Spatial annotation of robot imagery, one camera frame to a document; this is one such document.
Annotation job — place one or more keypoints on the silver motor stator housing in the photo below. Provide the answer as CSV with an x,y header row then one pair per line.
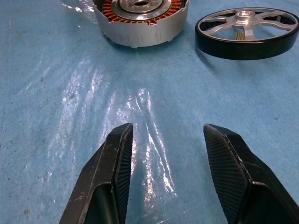
x,y
140,35

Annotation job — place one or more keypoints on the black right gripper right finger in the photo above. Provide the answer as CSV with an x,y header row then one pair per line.
x,y
229,172

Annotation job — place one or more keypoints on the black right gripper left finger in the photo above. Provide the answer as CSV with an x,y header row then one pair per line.
x,y
98,182

